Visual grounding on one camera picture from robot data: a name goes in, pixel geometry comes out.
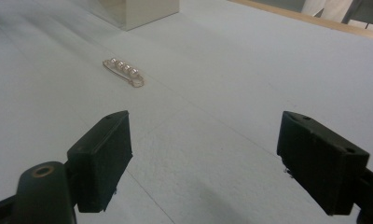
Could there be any cream box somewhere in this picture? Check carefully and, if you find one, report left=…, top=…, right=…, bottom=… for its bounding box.
left=97, top=0, right=180, bottom=32

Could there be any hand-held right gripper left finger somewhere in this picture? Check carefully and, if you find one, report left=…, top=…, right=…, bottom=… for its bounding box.
left=66, top=110, right=133, bottom=214

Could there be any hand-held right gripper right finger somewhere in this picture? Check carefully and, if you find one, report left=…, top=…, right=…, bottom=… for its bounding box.
left=276, top=110, right=371, bottom=217

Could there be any silver beaded metal clasp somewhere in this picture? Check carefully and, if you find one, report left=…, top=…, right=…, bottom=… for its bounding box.
left=102, top=57, right=145, bottom=89

